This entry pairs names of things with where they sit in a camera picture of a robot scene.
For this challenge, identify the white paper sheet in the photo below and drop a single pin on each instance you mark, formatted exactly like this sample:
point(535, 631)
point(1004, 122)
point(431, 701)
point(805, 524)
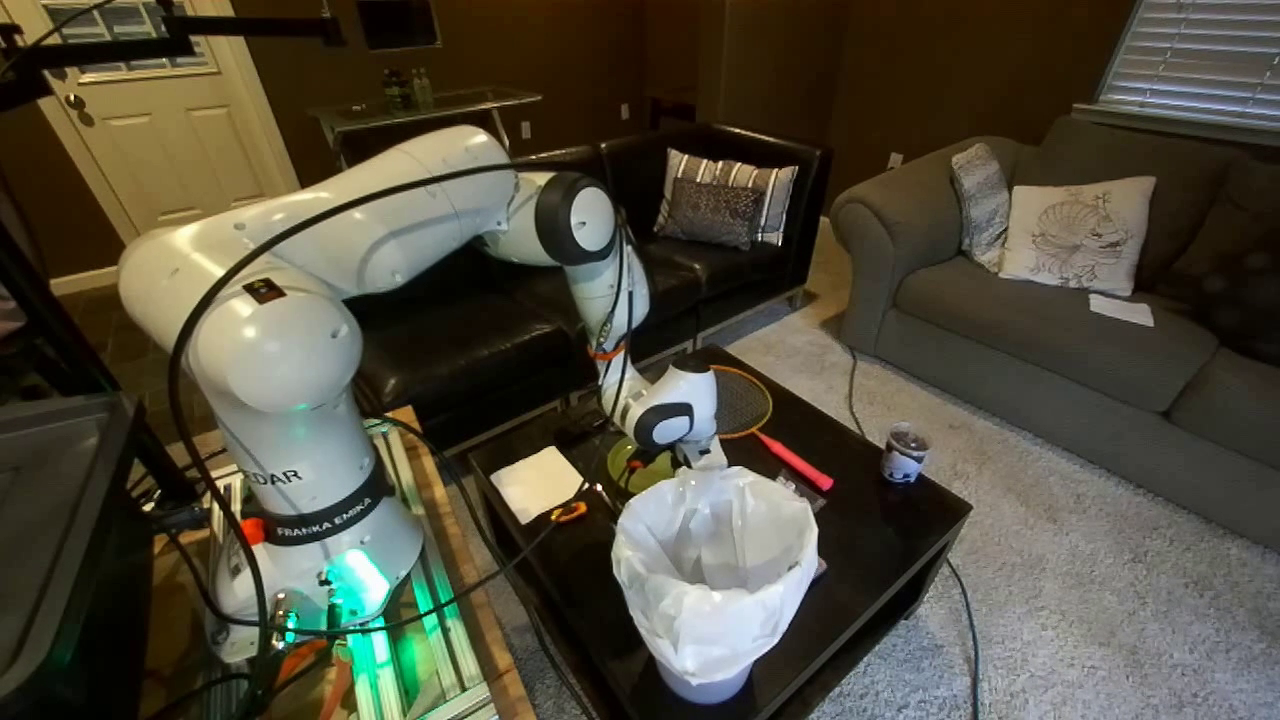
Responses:
point(1122, 311)

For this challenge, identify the grey fabric sofa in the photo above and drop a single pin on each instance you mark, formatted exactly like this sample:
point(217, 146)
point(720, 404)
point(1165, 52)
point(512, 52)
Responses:
point(1043, 335)

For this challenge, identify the black coffee table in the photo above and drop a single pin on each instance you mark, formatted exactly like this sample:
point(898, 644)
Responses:
point(866, 533)

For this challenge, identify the white window blinds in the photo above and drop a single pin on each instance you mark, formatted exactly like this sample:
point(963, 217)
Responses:
point(1194, 66)

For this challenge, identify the black leather sofa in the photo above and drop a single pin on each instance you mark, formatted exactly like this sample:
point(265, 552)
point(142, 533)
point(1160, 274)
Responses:
point(727, 274)

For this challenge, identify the small printed cup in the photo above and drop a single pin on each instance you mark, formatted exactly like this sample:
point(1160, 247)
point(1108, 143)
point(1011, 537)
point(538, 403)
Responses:
point(906, 459)

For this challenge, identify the white trash bin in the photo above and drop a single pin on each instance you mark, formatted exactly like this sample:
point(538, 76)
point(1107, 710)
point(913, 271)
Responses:
point(700, 683)

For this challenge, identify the white panel door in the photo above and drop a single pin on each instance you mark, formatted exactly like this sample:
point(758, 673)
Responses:
point(172, 135)

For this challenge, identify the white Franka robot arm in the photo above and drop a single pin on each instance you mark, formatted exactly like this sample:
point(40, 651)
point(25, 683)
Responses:
point(280, 347)

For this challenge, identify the grey striped pillow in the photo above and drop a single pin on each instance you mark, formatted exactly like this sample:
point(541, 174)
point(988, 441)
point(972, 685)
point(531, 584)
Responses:
point(980, 201)

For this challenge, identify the small orange object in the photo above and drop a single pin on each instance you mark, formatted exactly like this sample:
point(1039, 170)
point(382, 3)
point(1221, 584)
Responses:
point(570, 511)

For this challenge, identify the white printed pillow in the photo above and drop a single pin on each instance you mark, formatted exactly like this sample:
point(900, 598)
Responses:
point(1081, 235)

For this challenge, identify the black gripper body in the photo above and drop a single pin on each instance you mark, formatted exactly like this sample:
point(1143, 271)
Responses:
point(705, 460)

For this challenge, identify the metal spoon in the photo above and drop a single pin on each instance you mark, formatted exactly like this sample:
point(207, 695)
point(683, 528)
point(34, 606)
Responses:
point(605, 499)

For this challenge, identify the black overhead boom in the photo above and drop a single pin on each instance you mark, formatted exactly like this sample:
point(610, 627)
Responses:
point(121, 50)

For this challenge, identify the black equipment box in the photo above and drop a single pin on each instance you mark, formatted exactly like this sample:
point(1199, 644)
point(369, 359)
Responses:
point(64, 561)

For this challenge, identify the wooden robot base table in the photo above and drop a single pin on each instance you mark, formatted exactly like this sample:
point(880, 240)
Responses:
point(447, 641)

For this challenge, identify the glass side table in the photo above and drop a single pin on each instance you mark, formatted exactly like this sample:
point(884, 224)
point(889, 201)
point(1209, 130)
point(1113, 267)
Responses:
point(424, 104)

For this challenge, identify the brown patterned pillow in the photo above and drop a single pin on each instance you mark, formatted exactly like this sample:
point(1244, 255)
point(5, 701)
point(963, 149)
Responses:
point(713, 214)

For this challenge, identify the white striped square pillow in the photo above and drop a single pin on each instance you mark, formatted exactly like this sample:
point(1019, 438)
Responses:
point(777, 201)

